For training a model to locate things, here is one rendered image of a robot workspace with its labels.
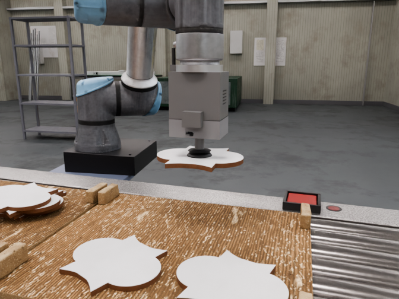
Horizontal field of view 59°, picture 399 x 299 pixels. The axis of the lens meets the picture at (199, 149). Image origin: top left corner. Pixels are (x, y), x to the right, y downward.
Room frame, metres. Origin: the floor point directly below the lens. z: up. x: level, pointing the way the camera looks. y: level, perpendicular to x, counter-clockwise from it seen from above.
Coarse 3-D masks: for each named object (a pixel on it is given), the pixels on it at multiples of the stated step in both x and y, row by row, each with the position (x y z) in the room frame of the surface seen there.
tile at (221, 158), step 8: (160, 152) 0.60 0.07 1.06; (168, 152) 0.60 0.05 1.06; (176, 152) 0.60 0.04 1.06; (184, 152) 0.60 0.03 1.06; (216, 152) 0.60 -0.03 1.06; (224, 152) 0.60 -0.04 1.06; (232, 152) 0.60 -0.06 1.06; (160, 160) 0.57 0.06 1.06; (168, 160) 0.56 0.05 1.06; (176, 160) 0.55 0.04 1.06; (184, 160) 0.55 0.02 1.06; (192, 160) 0.55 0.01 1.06; (200, 160) 0.55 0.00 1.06; (208, 160) 0.55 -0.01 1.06; (216, 160) 0.55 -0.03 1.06; (224, 160) 0.55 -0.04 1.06; (232, 160) 0.55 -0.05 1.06; (240, 160) 0.55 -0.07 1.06; (200, 168) 0.52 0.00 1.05; (208, 168) 0.51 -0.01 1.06
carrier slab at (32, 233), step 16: (80, 192) 0.73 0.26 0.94; (64, 208) 0.65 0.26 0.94; (80, 208) 0.65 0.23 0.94; (0, 224) 0.57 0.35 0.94; (16, 224) 0.57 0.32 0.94; (32, 224) 0.57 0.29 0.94; (48, 224) 0.57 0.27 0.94; (64, 224) 0.58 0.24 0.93; (0, 240) 0.52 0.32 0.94; (16, 240) 0.52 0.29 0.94; (32, 240) 0.52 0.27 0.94
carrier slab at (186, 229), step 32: (96, 224) 0.57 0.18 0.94; (128, 224) 0.57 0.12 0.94; (160, 224) 0.57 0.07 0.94; (192, 224) 0.57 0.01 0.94; (224, 224) 0.57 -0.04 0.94; (256, 224) 0.57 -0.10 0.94; (288, 224) 0.57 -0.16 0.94; (32, 256) 0.47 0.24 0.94; (64, 256) 0.47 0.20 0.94; (192, 256) 0.47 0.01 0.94; (256, 256) 0.47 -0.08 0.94; (288, 256) 0.47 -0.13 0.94; (0, 288) 0.39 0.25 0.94; (32, 288) 0.39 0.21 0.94; (64, 288) 0.39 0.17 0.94; (160, 288) 0.39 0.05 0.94; (288, 288) 0.39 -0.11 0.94
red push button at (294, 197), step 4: (288, 196) 0.73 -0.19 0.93; (292, 196) 0.73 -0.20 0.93; (296, 196) 0.73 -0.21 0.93; (300, 196) 0.73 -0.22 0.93; (304, 196) 0.73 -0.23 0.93; (308, 196) 0.73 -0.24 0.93; (312, 196) 0.73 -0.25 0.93; (288, 200) 0.71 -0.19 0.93; (292, 200) 0.71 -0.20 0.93; (296, 200) 0.71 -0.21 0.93; (300, 200) 0.71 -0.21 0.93; (304, 200) 0.71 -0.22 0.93; (308, 200) 0.71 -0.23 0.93; (312, 200) 0.71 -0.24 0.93
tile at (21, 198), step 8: (32, 184) 0.69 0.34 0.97; (0, 192) 0.64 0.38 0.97; (8, 192) 0.64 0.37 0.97; (16, 192) 0.64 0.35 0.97; (24, 192) 0.64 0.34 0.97; (32, 192) 0.64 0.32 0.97; (40, 192) 0.64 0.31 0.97; (48, 192) 0.65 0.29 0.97; (56, 192) 0.66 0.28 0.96; (0, 200) 0.60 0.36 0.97; (8, 200) 0.60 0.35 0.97; (16, 200) 0.60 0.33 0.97; (24, 200) 0.60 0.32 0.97; (32, 200) 0.60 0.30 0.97; (40, 200) 0.60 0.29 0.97; (48, 200) 0.61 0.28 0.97; (0, 208) 0.57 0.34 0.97; (8, 208) 0.58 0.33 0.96; (16, 208) 0.57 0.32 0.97; (24, 208) 0.58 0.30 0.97; (32, 208) 0.58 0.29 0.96
